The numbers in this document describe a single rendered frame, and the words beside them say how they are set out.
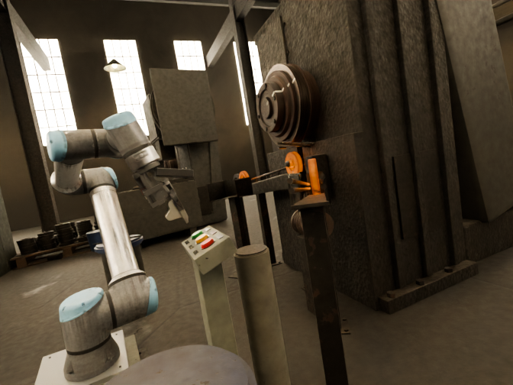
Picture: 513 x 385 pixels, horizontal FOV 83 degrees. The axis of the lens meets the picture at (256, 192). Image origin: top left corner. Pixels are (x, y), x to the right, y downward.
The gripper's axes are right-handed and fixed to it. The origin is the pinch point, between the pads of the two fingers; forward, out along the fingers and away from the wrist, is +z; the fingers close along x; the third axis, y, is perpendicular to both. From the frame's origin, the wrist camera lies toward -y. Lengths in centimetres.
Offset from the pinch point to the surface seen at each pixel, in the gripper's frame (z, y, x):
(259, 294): 31.8, -6.2, 9.0
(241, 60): -189, -416, -697
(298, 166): 17, -73, -53
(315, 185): 18, -52, -8
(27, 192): -165, 306, -1060
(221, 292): 21.6, 3.7, 12.3
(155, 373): 16.5, 23.1, 35.2
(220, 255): 9.8, -0.7, 19.3
